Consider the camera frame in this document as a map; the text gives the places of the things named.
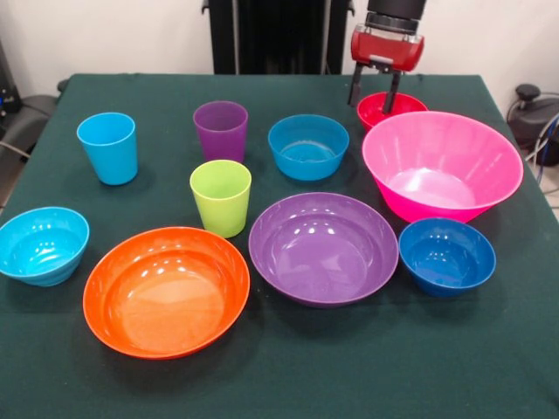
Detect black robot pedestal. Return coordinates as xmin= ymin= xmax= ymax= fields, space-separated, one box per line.
xmin=201 ymin=0 xmax=368 ymax=75

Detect light blue small bowl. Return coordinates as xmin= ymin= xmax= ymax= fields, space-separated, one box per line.
xmin=0 ymin=206 xmax=91 ymax=288

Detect blue straight-sided bowl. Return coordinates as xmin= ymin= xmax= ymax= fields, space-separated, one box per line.
xmin=267 ymin=113 xmax=350 ymax=182

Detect dark green tablecloth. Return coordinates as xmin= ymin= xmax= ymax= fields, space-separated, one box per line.
xmin=0 ymin=72 xmax=559 ymax=419

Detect lime green plastic cup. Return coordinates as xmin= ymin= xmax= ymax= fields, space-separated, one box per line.
xmin=189 ymin=159 xmax=253 ymax=239

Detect light blue plastic cup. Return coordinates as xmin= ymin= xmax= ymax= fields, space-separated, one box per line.
xmin=76 ymin=112 xmax=139 ymax=187

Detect blue and white cables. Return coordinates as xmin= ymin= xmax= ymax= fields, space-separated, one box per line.
xmin=523 ymin=111 xmax=559 ymax=184

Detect red small bowl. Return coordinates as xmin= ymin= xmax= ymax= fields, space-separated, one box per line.
xmin=355 ymin=91 xmax=430 ymax=132

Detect black equipment box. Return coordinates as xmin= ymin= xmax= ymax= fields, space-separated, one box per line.
xmin=0 ymin=41 xmax=23 ymax=119

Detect dark blue small bowl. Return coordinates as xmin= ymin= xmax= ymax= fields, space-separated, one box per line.
xmin=397 ymin=217 xmax=497 ymax=299

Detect wide purple bowl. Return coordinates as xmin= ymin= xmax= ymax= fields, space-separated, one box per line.
xmin=247 ymin=191 xmax=400 ymax=309

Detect large pink bowl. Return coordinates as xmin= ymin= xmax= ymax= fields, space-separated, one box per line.
xmin=361 ymin=110 xmax=525 ymax=224

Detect purple plastic cup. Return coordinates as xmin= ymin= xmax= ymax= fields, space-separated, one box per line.
xmin=192 ymin=100 xmax=250 ymax=165

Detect wide orange bowl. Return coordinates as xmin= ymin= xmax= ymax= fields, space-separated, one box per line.
xmin=82 ymin=225 xmax=252 ymax=361

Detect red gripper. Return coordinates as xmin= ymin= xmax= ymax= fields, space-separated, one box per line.
xmin=346 ymin=24 xmax=426 ymax=116

